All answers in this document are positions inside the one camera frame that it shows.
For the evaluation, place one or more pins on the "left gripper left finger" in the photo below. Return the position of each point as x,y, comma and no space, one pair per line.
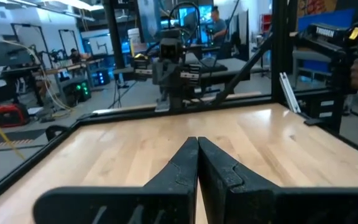
166,202

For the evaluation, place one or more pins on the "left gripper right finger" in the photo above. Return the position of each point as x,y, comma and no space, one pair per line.
244,202

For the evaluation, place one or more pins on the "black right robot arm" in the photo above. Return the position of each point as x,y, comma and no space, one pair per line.
174,90

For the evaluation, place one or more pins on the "white bucket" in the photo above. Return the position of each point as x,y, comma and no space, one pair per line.
134,36

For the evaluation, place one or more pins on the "grey cart top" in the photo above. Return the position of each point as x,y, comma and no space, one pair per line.
228,70

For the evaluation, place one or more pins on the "glowing blue screen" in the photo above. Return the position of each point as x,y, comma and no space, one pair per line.
193,15

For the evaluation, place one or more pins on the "person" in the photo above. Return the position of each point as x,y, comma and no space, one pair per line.
219,28
77,56

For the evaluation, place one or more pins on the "black computer tower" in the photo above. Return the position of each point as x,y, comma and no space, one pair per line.
78,90

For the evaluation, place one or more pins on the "long wooden workbench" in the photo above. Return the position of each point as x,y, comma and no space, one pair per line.
70,67

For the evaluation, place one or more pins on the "silver aluminium bar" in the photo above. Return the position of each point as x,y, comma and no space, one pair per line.
289,91

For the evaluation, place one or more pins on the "dark tilted monitor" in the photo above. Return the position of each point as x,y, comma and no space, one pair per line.
6,53

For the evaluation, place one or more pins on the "red floor device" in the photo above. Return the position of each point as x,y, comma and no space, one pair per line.
9,115

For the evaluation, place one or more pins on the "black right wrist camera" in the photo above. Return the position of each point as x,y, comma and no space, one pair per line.
170,48

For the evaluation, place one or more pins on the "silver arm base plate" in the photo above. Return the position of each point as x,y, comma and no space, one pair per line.
163,105

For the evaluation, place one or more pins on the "black aluminium table frame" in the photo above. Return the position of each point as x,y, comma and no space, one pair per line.
278,49

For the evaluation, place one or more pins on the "blue wall panel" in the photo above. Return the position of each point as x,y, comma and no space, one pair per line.
325,18

